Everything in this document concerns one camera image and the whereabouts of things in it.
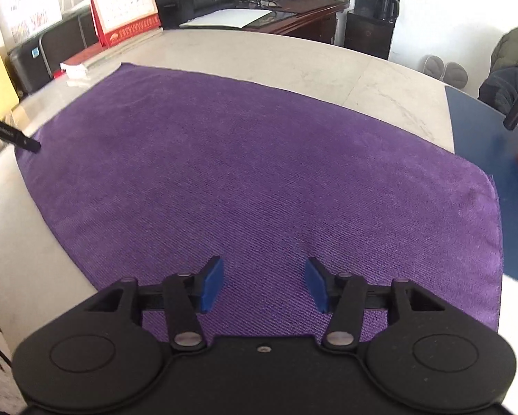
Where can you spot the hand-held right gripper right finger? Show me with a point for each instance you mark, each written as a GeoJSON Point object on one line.
{"type": "Point", "coordinates": [317, 281]}

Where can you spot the black mug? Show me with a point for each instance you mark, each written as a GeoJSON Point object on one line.
{"type": "Point", "coordinates": [386, 7]}

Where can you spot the olive jacket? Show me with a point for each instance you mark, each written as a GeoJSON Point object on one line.
{"type": "Point", "coordinates": [516, 47]}

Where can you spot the black printer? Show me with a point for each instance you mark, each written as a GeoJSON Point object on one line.
{"type": "Point", "coordinates": [198, 4]}

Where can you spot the stack of books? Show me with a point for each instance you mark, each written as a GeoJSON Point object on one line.
{"type": "Point", "coordinates": [112, 49]}

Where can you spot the black eyeglasses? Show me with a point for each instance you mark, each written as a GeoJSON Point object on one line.
{"type": "Point", "coordinates": [261, 2]}

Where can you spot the white paper sheet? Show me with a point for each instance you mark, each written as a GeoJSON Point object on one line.
{"type": "Point", "coordinates": [228, 18]}

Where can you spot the dark navy jacket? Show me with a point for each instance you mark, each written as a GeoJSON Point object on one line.
{"type": "Point", "coordinates": [500, 88]}

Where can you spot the black case with blue sticker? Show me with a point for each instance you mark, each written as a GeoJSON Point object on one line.
{"type": "Point", "coordinates": [27, 69]}

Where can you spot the blue mat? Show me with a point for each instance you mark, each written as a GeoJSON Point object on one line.
{"type": "Point", "coordinates": [479, 151]}

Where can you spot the black tea bar machine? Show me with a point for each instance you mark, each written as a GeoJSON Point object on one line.
{"type": "Point", "coordinates": [367, 36]}

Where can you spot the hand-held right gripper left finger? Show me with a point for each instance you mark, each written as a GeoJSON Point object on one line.
{"type": "Point", "coordinates": [211, 283]}

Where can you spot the black chair with grey frame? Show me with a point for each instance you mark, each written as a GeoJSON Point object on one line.
{"type": "Point", "coordinates": [68, 34]}

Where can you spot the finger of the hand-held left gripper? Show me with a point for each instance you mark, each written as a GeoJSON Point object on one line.
{"type": "Point", "coordinates": [12, 134]}

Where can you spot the dark wooden desk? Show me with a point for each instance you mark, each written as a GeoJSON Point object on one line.
{"type": "Point", "coordinates": [310, 17]}

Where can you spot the purple towel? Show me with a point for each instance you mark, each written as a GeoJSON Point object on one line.
{"type": "Point", "coordinates": [241, 160]}

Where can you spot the grey slipper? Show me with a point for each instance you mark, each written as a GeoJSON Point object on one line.
{"type": "Point", "coordinates": [454, 75]}
{"type": "Point", "coordinates": [433, 68]}

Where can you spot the thin red cover book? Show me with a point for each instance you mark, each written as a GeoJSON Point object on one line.
{"type": "Point", "coordinates": [125, 54]}

